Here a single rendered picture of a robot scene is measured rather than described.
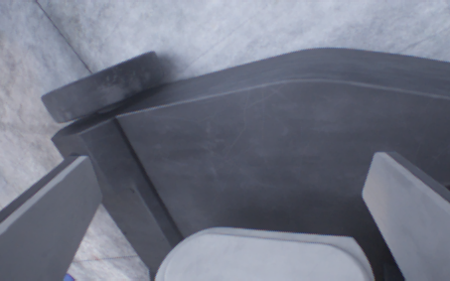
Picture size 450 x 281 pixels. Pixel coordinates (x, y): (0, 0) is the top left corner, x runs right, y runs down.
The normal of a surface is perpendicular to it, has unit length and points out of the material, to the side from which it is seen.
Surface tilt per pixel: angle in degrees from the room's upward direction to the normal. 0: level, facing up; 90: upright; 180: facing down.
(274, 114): 0
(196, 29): 0
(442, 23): 0
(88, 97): 36
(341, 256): 90
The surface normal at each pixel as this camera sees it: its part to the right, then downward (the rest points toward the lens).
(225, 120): -0.39, 0.51
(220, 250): -0.32, -0.86
